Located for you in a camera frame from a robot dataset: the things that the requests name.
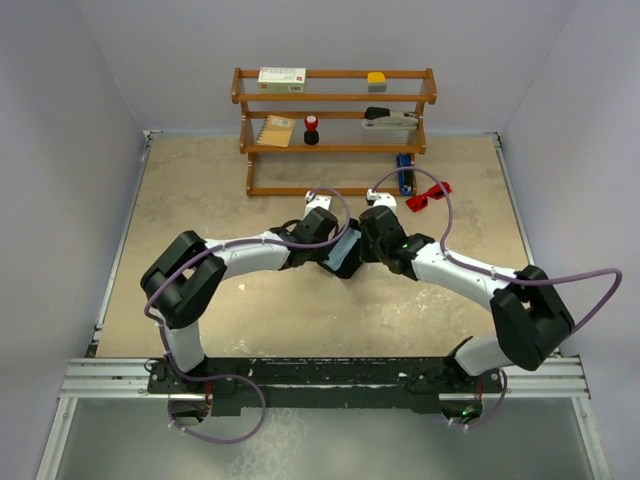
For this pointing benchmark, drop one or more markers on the black and white stapler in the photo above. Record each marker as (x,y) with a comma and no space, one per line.
(379,118)

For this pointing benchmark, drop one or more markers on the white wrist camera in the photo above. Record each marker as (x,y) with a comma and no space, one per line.
(315,200)
(376,198)

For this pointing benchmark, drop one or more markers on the red sunglasses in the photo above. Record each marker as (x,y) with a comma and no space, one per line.
(420,202)

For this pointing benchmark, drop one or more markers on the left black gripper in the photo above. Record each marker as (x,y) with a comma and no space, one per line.
(320,255)

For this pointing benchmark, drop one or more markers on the black glasses case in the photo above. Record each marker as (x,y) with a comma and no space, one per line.
(349,273)

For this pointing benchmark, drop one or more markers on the red and black stamp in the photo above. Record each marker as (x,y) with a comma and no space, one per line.
(311,134)

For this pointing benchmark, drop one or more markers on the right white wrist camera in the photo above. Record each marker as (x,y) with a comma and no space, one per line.
(376,198)

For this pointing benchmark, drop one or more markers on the aluminium rail frame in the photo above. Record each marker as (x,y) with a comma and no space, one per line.
(108,426)

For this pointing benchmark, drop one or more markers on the blue and black stapler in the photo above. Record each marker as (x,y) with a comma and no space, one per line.
(405,177)

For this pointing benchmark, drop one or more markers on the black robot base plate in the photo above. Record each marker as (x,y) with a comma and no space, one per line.
(422,385)

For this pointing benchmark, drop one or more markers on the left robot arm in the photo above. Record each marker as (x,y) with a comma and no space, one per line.
(181,283)

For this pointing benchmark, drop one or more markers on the wooden three-tier shelf rack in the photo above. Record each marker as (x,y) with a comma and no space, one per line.
(338,98)

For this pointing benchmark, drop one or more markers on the white and red box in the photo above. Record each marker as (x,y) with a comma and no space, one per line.
(281,80)

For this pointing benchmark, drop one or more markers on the brown spiral notebook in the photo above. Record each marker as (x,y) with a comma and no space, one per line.
(276,131)

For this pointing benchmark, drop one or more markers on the light blue cleaning cloth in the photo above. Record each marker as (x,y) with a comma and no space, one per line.
(345,253)

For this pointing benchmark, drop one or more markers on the yellow and grey eraser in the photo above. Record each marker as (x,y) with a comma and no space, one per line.
(376,82)

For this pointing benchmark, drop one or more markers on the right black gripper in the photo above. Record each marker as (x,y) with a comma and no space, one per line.
(366,254)

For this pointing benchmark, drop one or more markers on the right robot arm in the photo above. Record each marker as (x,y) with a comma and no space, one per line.
(530,320)

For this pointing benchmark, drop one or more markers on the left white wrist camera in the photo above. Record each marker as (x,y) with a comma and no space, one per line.
(315,200)

